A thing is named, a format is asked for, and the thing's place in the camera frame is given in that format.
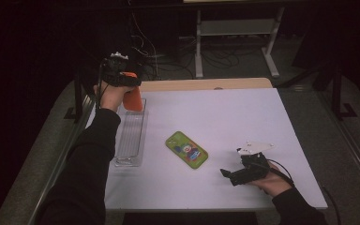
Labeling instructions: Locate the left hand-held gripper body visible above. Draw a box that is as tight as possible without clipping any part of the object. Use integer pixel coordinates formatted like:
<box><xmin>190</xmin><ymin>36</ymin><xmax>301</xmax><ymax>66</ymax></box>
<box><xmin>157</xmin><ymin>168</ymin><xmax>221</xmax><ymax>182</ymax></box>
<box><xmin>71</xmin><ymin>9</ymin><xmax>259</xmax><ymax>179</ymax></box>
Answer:
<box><xmin>101</xmin><ymin>51</ymin><xmax>143</xmax><ymax>88</ymax></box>

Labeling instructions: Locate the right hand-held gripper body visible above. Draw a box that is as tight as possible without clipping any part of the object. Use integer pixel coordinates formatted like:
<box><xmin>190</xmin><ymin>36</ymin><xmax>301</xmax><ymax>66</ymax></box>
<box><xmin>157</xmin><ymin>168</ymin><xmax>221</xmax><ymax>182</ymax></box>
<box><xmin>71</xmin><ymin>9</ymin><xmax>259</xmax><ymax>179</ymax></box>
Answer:
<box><xmin>231</xmin><ymin>141</ymin><xmax>276</xmax><ymax>188</ymax></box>

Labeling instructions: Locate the green cartoon phone case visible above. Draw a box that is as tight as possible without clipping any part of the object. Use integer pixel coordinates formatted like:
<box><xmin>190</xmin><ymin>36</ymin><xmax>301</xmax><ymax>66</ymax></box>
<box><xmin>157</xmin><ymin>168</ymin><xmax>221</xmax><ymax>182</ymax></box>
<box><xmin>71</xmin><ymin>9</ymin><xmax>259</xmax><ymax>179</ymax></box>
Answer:
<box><xmin>165</xmin><ymin>130</ymin><xmax>209</xmax><ymax>170</ymax></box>

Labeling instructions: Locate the clear plastic tray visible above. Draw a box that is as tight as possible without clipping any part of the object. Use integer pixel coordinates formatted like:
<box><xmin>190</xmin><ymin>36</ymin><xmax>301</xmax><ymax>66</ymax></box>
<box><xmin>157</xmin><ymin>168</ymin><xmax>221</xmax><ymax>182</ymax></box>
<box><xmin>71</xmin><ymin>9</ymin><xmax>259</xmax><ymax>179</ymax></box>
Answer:
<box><xmin>113</xmin><ymin>97</ymin><xmax>149</xmax><ymax>168</ymax></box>

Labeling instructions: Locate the person's left hand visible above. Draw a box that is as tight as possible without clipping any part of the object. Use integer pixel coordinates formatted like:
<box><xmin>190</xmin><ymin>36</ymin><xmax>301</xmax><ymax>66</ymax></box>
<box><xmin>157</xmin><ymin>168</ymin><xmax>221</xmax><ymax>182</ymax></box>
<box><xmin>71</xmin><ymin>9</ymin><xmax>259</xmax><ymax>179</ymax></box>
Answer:
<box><xmin>93</xmin><ymin>83</ymin><xmax>136</xmax><ymax>113</ymax></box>

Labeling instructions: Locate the black metal stand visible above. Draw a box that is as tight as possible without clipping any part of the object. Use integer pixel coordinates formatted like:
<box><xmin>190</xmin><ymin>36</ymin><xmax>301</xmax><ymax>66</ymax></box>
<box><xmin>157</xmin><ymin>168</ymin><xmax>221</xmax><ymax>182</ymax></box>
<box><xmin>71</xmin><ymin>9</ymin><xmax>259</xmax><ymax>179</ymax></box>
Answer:
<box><xmin>64</xmin><ymin>73</ymin><xmax>90</xmax><ymax>124</ymax></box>
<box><xmin>312</xmin><ymin>62</ymin><xmax>358</xmax><ymax>121</ymax></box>

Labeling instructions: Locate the light wooden table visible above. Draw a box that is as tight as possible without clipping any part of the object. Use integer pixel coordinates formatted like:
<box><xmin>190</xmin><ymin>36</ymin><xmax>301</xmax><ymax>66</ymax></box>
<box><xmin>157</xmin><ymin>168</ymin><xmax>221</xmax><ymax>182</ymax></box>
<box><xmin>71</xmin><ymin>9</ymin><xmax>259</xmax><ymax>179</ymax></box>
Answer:
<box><xmin>140</xmin><ymin>77</ymin><xmax>274</xmax><ymax>93</ymax></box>

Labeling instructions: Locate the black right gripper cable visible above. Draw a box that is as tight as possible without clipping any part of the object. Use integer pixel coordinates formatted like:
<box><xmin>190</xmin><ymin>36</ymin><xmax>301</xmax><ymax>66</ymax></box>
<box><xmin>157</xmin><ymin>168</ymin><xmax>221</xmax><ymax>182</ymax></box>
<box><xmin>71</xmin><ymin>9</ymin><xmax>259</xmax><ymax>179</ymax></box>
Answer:
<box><xmin>256</xmin><ymin>158</ymin><xmax>342</xmax><ymax>225</ymax></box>

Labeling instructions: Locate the bundle of floor cables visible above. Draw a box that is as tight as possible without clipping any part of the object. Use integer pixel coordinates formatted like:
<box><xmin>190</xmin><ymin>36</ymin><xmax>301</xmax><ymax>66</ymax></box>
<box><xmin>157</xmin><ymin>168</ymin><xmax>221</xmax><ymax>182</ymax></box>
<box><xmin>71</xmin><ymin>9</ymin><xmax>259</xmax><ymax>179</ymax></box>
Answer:
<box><xmin>129</xmin><ymin>34</ymin><xmax>263</xmax><ymax>81</ymax></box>

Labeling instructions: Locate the white metal table frame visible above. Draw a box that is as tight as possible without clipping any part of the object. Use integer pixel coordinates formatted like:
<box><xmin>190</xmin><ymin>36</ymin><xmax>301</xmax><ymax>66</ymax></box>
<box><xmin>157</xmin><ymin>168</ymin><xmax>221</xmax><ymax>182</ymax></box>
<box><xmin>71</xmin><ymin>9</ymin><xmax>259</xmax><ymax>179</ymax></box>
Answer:
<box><xmin>194</xmin><ymin>6</ymin><xmax>286</xmax><ymax>79</ymax></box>

